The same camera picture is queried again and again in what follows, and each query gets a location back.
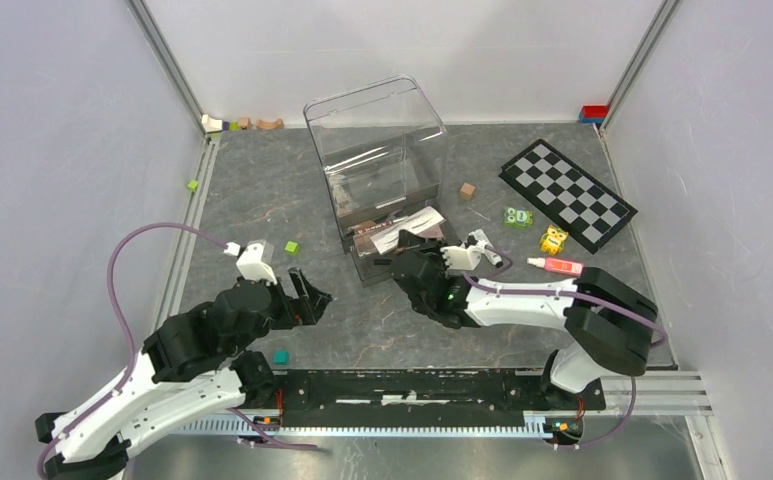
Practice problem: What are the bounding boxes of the clear acrylic drawer organizer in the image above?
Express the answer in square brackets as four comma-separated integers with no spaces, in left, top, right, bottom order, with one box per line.
[303,75,449,286]

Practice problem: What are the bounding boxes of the yellow owl card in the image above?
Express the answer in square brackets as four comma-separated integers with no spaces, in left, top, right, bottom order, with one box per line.
[540,225,569,256]

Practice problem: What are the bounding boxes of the white cosmetic tube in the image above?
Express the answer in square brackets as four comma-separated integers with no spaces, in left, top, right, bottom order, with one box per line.
[466,229,504,268]

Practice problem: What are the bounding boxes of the pink compact case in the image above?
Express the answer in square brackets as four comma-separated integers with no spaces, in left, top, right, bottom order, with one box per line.
[418,224,445,239]

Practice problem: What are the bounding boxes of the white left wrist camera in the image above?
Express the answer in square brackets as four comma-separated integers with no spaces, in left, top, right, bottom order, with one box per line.
[223,239,277,285]

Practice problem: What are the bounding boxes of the eyebrow stencil card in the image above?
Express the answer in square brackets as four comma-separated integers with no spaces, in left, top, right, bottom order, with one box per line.
[371,206,445,254]

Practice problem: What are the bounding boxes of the green owl card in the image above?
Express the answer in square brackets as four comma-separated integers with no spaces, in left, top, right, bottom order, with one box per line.
[503,207,533,228]

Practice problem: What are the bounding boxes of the teal cube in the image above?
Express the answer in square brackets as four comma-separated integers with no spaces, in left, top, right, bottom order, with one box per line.
[273,350,291,366]

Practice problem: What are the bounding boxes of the wooden cube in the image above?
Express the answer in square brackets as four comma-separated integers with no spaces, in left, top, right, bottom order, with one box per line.
[458,183,476,201]

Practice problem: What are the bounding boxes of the brown eyeshadow palette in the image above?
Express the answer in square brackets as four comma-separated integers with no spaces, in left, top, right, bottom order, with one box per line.
[353,221,392,258]

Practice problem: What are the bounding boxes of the red blue blocks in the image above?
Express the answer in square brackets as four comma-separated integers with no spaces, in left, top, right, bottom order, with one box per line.
[578,104,609,124]

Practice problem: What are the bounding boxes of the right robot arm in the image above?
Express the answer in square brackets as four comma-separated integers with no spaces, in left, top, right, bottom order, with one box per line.
[389,244,667,408]

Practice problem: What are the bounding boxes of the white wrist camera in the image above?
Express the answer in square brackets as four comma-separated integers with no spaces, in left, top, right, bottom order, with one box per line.
[223,239,277,285]
[440,242,487,271]

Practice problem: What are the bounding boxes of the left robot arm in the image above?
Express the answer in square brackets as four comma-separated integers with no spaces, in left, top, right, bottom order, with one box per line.
[35,268,333,479]

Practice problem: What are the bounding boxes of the lime green cube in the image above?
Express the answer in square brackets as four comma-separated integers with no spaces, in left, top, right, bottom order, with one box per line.
[284,241,300,256]

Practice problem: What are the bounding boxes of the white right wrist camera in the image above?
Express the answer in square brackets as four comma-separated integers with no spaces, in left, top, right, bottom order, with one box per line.
[440,242,487,271]

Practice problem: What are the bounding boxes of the aluminium frame rail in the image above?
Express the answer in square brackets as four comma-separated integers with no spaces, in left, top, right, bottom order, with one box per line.
[126,0,206,135]

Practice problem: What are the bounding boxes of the small wooden toy blocks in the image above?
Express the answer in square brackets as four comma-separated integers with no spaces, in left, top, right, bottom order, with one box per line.
[200,114,285,134]

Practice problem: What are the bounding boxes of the pink spray bottle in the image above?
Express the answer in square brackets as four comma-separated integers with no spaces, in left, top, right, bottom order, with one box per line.
[527,257,584,277]

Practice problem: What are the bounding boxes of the black white checkerboard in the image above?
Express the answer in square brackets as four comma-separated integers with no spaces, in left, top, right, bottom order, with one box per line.
[499,139,638,254]

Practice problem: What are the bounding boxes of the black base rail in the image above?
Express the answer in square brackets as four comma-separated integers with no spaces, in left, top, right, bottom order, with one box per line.
[242,368,606,428]

